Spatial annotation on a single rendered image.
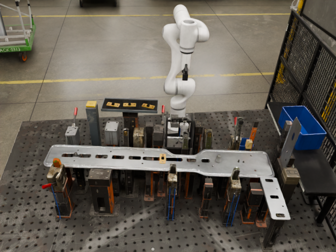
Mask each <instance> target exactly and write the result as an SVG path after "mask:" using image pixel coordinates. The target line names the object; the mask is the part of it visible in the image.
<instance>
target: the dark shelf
mask: <svg viewBox="0 0 336 252"><path fill-rule="evenodd" d="M288 106H297V105H296V103H293V102H267V107H268V109H269V112H270V114H271V116H272V118H273V121H274V124H275V126H276V128H277V131H278V133H279V136H280V135H282V131H283V129H282V128H281V126H280V125H279V123H278V121H279V118H280V115H281V112H282V107H288ZM292 153H293V155H294V157H295V160H294V163H293V165H292V167H293V168H296V169H297V171H298V173H299V176H300V179H299V184H300V186H301V188H302V191H303V193H304V195H305V196H324V197H336V175H335V174H334V172H333V170H332V168H331V166H330V164H329V163H328V161H327V159H326V157H325V155H324V154H323V152H322V150H321V148H319V149H307V150H296V149H295V148H294V149H293V152H292Z"/></svg>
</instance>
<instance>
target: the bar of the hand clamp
mask: <svg viewBox="0 0 336 252"><path fill-rule="evenodd" d="M243 121H244V118H243V117H237V120H236V126H235V132H234V143H235V141H236V136H238V143H239V142H240V138H241V132H242V126H243V123H244V122H243Z"/></svg>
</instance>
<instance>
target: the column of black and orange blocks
mask: <svg viewBox="0 0 336 252"><path fill-rule="evenodd" d="M291 125H292V121H289V120H286V121H285V123H284V126H283V130H282V133H281V135H280V136H279V137H280V139H279V142H278V145H277V148H276V150H275V153H274V156H273V159H272V162H271V165H272V168H273V170H274V168H275V163H276V160H277V158H280V154H281V151H282V149H283V146H284V143H285V140H286V137H287V135H288V132H289V129H290V126H291Z"/></svg>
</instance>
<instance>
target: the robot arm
mask: <svg viewBox="0 0 336 252"><path fill-rule="evenodd" d="M173 17H174V19H175V22H176V23H171V24H167V25H165V26H164V27H163V29H162V37H163V39H164V40H165V41H166V42H167V44H168V45H169V46H170V48H171V68H170V71H169V74H168V76H167V77H166V79H165V82H164V85H163V89H164V92H165V93H166V94H168V95H175V96H174V97H172V98H171V100H170V118H168V120H170V119H171V114H174V115H178V117H179V118H181V117H186V102H187V100H188V99H189V98H190V97H191V96H192V94H193V93H194V92H195V90H196V83H195V81H194V80H193V79H192V78H188V70H189V69H190V63H191V54H192V53H193V52H194V50H195V43H196V42H206V41H207V40H208V39H209V37H210V33H209V30H208V28H207V26H206V25H205V24H204V23H203V22H202V21H200V20H197V19H194V18H190V15H189V13H188V10H187V8H186V7H185V6H184V5H182V4H179V5H177V6H176V7H175V8H174V10H173ZM177 39H180V43H179V44H178V43H177ZM181 71H182V73H183V74H182V78H176V75H177V74H178V73H180V72H181ZM168 129H169V130H171V131H173V132H178V129H179V126H178V127H171V122H168Z"/></svg>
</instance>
